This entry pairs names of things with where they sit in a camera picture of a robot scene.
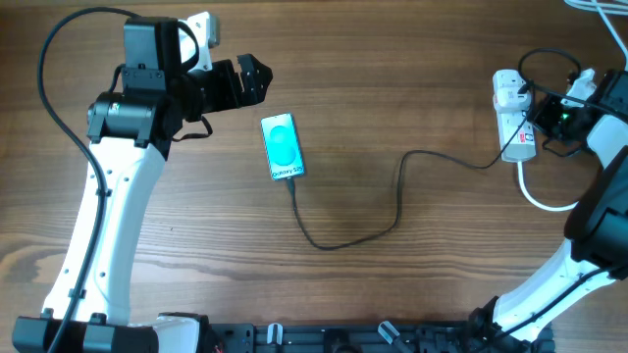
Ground black USB charging cable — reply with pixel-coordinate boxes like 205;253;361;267
285;77;538;252

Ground white USB charger plug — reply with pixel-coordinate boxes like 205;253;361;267
493;87;531;113

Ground white power strip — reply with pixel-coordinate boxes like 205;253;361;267
493;69;536;163

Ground black left camera cable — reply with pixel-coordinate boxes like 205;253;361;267
36;6;202;353

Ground white power strip cord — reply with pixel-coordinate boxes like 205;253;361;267
516;0;628;213

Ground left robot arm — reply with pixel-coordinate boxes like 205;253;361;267
12;12;273;352

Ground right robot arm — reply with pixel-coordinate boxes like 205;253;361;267
467;71;627;352

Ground teal Galaxy smartphone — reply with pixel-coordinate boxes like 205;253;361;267
260;113;305;180

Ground white cables at corner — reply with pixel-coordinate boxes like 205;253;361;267
562;0;628;17

